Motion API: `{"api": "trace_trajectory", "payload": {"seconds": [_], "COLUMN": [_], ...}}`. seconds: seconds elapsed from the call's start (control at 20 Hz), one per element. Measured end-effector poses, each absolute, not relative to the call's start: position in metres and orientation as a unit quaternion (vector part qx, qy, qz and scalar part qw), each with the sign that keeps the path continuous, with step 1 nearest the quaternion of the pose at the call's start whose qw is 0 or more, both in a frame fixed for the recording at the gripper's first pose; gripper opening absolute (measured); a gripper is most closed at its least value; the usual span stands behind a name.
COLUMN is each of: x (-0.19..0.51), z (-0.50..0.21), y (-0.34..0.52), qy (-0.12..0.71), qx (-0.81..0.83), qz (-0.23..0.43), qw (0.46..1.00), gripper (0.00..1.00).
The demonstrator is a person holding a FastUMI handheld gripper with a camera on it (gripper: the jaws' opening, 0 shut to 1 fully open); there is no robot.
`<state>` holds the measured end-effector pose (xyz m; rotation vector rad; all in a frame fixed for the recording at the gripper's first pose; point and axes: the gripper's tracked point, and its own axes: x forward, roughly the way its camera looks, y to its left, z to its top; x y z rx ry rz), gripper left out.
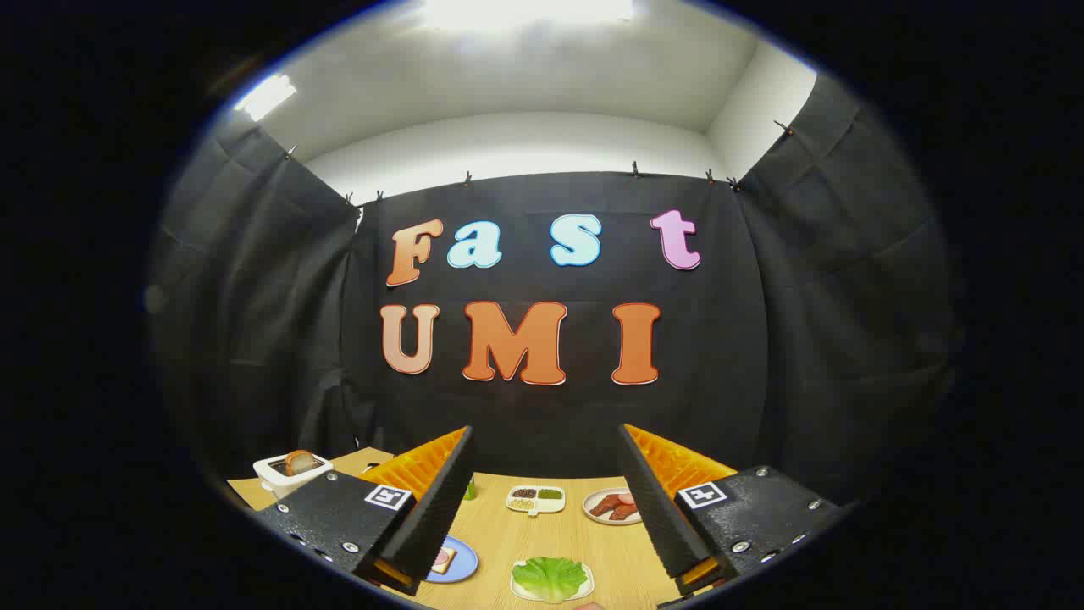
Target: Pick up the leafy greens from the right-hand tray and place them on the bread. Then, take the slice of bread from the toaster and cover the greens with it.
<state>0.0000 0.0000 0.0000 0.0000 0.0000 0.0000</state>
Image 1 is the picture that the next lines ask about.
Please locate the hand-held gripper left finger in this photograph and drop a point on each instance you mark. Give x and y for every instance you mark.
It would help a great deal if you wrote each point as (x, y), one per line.
(436, 517)

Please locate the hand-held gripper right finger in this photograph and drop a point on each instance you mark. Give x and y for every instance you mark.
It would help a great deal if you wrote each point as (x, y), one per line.
(656, 508)

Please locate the green lettuce leaf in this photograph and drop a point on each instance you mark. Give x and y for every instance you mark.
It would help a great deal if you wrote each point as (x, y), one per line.
(549, 576)

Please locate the toasted bread slice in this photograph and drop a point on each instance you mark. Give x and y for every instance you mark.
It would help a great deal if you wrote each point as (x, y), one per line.
(299, 463)

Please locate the brown meat slice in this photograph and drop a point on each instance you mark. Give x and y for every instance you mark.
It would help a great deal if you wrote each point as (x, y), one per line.
(625, 512)
(605, 505)

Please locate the bread slice under ham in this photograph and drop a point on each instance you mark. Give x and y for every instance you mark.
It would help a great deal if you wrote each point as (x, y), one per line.
(449, 555)

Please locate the green labelled metal bottle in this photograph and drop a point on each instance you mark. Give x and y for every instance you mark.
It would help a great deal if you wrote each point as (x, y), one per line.
(469, 489)

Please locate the blue round plate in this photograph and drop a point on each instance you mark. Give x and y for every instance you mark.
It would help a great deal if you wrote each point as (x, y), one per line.
(466, 563)

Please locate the white oval plate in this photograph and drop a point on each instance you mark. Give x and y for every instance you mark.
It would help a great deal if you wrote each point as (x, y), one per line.
(593, 512)

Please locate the white square plate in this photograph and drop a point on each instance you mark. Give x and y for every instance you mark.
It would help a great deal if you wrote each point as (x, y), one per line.
(589, 585)

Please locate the white divided dish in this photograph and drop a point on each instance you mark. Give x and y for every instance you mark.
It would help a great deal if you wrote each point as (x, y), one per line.
(550, 505)

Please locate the black backdrop cloth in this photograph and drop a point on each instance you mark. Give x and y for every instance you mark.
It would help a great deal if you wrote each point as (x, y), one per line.
(525, 415)

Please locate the white toaster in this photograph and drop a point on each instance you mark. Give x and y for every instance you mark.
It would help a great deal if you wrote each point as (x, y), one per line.
(279, 485)

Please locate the small ceiling light panel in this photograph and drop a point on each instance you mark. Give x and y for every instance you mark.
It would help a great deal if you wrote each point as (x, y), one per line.
(265, 97)

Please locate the large ceiling light panel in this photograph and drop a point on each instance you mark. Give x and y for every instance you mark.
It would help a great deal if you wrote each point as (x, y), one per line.
(525, 12)

